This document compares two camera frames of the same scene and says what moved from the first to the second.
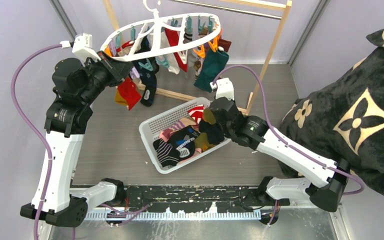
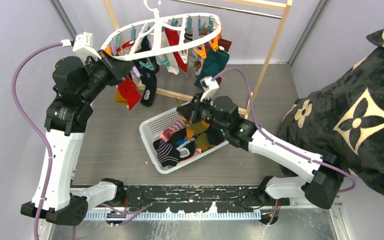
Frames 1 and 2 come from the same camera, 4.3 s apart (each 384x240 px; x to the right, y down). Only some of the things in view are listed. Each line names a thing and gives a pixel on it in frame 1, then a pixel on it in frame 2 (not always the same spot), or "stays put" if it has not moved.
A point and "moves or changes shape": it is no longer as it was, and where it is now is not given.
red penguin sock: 129,91 stays put
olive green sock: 202,141 moves or changes shape
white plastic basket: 150,129 stays put
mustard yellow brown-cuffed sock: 119,99 stays put
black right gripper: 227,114 → 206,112
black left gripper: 118,70 stays put
